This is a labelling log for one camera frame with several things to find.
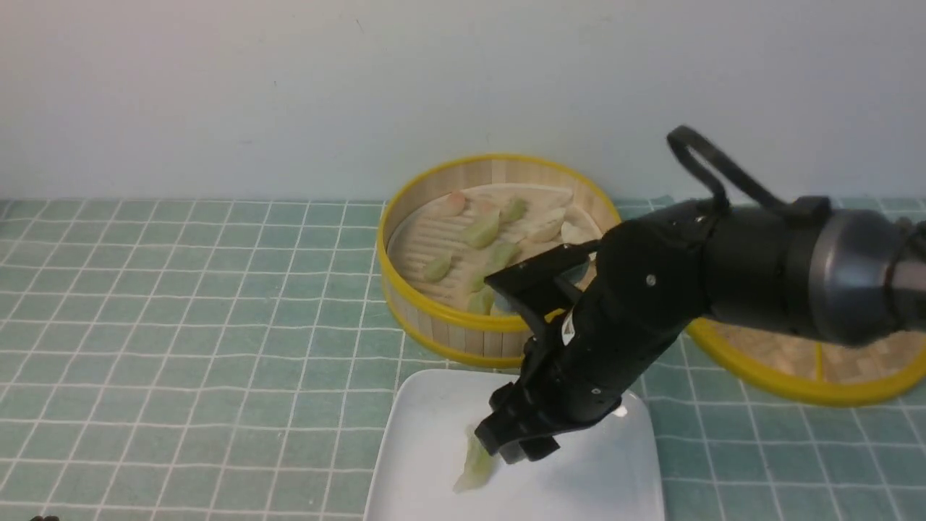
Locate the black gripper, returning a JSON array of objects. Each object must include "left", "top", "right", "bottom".
[{"left": 474, "top": 205, "right": 723, "bottom": 465}]

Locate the light green steamed dumpling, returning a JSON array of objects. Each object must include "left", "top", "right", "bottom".
[{"left": 452, "top": 425, "right": 496, "bottom": 494}]

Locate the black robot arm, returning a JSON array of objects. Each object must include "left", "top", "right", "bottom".
[{"left": 474, "top": 197, "right": 924, "bottom": 464}]

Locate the white square plate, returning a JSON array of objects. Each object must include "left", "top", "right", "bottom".
[{"left": 364, "top": 369, "right": 667, "bottom": 520}]

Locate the white steamed dumpling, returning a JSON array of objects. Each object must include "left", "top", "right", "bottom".
[{"left": 524, "top": 207, "right": 568, "bottom": 243}]

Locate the pink steamed dumpling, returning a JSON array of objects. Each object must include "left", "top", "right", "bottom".
[{"left": 436, "top": 190, "right": 467, "bottom": 218}]

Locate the green dumpling front right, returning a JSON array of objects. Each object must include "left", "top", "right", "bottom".
[{"left": 467, "top": 241, "right": 522, "bottom": 315}]

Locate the green dumpling front left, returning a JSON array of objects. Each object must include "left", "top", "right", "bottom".
[{"left": 421, "top": 252, "right": 453, "bottom": 284}]

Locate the green dumpling centre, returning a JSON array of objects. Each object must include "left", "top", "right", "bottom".
[{"left": 460, "top": 210, "right": 501, "bottom": 250}]

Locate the bamboo steamer basket yellow rim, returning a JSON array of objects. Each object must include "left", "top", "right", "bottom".
[{"left": 376, "top": 154, "right": 621, "bottom": 368}]

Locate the green dumpling at back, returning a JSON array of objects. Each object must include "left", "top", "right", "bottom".
[{"left": 499, "top": 197, "right": 528, "bottom": 224}]

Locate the woven bamboo steamer lid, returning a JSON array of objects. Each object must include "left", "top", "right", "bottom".
[{"left": 687, "top": 319, "right": 925, "bottom": 407}]

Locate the green checkered tablecloth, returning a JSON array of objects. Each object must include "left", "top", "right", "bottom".
[{"left": 1, "top": 199, "right": 925, "bottom": 520}]

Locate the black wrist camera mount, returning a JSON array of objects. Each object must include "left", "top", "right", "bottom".
[{"left": 484, "top": 240, "right": 600, "bottom": 334}]

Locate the black looped cable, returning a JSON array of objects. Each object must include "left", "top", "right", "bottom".
[{"left": 666, "top": 125, "right": 789, "bottom": 214}]

